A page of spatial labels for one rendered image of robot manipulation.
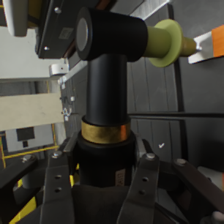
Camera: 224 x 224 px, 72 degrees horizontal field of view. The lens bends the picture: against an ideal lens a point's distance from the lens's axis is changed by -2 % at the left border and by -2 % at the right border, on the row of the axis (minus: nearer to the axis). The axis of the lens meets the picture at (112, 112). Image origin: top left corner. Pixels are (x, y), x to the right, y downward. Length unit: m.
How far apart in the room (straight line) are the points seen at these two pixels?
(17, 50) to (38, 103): 1.35
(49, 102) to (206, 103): 4.31
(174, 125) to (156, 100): 0.04
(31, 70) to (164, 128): 4.28
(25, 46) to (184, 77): 4.47
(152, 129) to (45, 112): 4.22
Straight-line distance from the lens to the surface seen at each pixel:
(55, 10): 0.39
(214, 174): 0.21
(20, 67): 4.44
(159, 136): 0.24
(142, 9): 0.29
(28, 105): 4.39
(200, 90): 0.20
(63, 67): 0.99
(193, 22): 0.22
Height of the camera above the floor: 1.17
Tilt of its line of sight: 28 degrees down
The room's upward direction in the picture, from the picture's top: 98 degrees counter-clockwise
